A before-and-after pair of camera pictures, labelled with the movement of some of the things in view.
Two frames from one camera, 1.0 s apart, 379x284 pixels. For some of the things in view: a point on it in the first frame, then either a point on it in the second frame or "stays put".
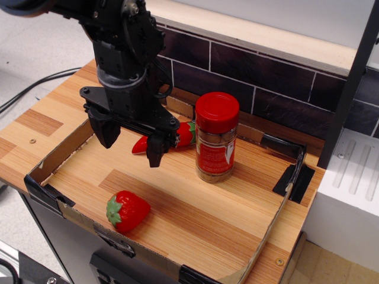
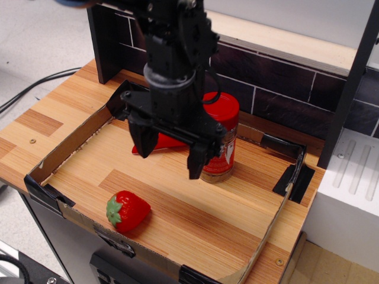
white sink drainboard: [344, 219] stays put
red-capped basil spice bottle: [217, 120] stays put
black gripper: [126, 93] → [175, 105]
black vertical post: [352, 88] stays put
